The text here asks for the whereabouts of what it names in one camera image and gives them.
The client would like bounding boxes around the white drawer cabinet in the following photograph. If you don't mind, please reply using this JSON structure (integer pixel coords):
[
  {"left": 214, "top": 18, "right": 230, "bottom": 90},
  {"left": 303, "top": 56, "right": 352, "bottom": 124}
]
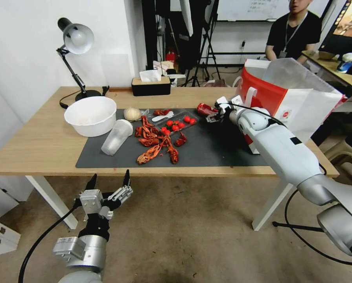
[{"left": 0, "top": 176, "right": 35, "bottom": 260}]

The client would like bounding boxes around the dark grey table mat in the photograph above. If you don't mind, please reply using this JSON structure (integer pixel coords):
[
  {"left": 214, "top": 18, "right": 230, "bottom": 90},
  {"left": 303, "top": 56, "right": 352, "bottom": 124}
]
[{"left": 76, "top": 108, "right": 268, "bottom": 169}]

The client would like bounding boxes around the black desk lamp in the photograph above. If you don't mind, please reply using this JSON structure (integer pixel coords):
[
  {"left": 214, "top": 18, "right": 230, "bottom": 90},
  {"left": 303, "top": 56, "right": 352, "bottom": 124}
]
[{"left": 56, "top": 17, "right": 103, "bottom": 109}]

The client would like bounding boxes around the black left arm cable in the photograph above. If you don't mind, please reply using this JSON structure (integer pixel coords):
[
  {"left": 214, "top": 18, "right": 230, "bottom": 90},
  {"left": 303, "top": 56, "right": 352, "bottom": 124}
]
[{"left": 17, "top": 206, "right": 79, "bottom": 283}]

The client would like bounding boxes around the red drink can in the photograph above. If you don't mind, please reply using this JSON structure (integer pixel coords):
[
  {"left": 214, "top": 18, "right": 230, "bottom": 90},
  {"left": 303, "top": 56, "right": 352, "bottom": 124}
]
[{"left": 197, "top": 103, "right": 219, "bottom": 117}]

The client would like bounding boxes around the black tissue box wooden lid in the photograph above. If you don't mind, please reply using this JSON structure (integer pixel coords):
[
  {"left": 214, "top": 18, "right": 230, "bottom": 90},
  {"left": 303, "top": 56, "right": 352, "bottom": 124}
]
[{"left": 131, "top": 70, "right": 171, "bottom": 97}]

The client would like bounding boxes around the wooden side table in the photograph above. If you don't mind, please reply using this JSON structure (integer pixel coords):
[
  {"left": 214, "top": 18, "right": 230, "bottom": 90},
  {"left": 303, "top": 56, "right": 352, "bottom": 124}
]
[{"left": 300, "top": 50, "right": 352, "bottom": 90}]

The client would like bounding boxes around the blue and white cup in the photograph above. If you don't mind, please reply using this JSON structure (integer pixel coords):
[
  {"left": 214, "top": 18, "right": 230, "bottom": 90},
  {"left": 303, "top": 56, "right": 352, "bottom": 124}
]
[{"left": 337, "top": 52, "right": 352, "bottom": 74}]

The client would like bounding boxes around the person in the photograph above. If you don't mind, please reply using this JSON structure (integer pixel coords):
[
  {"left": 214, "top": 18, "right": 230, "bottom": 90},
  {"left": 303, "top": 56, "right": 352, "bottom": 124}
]
[{"left": 265, "top": 0, "right": 323, "bottom": 64}]

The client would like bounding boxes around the black tripod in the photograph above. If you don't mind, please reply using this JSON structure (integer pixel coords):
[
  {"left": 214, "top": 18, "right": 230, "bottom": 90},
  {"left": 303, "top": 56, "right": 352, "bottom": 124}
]
[{"left": 184, "top": 0, "right": 224, "bottom": 88}]

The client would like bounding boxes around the white plastic bowl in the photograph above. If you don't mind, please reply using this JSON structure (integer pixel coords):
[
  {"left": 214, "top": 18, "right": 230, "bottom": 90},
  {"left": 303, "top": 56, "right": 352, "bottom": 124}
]
[{"left": 64, "top": 96, "right": 118, "bottom": 138}]

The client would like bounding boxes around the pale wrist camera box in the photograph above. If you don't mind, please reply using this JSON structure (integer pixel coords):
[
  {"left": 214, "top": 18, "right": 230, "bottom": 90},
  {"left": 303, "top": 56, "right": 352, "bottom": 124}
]
[
  {"left": 216, "top": 96, "right": 234, "bottom": 110},
  {"left": 79, "top": 189, "right": 103, "bottom": 215}
]

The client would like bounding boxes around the black framed display screen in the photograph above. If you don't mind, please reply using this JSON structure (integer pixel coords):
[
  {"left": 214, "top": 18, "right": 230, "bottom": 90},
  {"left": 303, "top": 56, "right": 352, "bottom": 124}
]
[{"left": 318, "top": 0, "right": 352, "bottom": 57}]

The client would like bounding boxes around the white plastic spoon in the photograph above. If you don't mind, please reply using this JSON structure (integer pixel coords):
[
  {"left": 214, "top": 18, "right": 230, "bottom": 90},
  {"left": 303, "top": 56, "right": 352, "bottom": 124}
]
[{"left": 151, "top": 111, "right": 175, "bottom": 122}]

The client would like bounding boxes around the bun in clear plastic bag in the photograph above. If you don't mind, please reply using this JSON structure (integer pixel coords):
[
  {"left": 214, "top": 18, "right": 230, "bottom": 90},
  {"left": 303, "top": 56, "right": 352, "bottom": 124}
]
[{"left": 123, "top": 107, "right": 150, "bottom": 122}]

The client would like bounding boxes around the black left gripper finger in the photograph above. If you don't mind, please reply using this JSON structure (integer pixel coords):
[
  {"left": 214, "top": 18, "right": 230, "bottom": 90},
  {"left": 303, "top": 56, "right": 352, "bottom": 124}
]
[
  {"left": 79, "top": 173, "right": 98, "bottom": 198},
  {"left": 107, "top": 168, "right": 134, "bottom": 204}
]

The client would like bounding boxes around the wooden table with white legs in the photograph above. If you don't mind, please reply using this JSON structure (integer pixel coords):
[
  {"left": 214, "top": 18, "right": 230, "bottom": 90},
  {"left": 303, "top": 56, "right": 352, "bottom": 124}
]
[{"left": 0, "top": 86, "right": 340, "bottom": 232}]

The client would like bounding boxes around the whiteboard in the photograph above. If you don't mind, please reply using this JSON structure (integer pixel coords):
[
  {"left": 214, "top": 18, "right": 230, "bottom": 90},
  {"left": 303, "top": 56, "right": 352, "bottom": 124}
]
[{"left": 217, "top": 0, "right": 330, "bottom": 22}]

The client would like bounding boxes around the black right arm base cable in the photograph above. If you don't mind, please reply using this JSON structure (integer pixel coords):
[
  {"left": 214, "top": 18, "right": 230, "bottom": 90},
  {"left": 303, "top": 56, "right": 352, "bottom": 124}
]
[{"left": 271, "top": 188, "right": 352, "bottom": 266}]

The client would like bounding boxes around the clear plastic cup with lid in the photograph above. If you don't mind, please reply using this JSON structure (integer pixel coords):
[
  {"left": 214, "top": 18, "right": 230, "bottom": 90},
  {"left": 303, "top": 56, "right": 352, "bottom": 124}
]
[{"left": 101, "top": 118, "right": 134, "bottom": 156}]

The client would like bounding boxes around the beige plastic stool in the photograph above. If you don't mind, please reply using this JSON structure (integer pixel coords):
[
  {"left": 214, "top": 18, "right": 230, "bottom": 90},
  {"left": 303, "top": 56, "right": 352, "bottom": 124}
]
[{"left": 323, "top": 138, "right": 352, "bottom": 187}]

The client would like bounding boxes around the clear disposable takeout box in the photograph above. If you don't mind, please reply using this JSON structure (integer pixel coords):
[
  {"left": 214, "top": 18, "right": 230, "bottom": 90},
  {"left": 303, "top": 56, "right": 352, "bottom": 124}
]
[{"left": 151, "top": 110, "right": 199, "bottom": 137}]

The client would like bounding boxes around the white and red delivery bag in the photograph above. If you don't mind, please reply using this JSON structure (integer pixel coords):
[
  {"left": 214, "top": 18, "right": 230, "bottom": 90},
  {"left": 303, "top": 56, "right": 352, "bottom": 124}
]
[{"left": 232, "top": 57, "right": 347, "bottom": 156}]

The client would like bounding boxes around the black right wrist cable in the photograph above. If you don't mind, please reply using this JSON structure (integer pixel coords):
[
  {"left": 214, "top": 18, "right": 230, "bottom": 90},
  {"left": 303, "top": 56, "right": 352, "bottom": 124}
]
[{"left": 231, "top": 103, "right": 286, "bottom": 128}]

